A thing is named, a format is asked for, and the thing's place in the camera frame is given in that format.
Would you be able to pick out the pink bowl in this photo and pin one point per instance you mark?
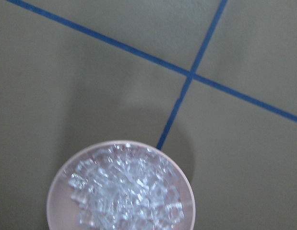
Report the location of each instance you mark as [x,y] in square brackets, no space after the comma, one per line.
[62,212]

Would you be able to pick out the pile of clear ice cubes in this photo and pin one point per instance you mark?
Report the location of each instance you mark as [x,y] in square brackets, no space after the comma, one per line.
[122,187]

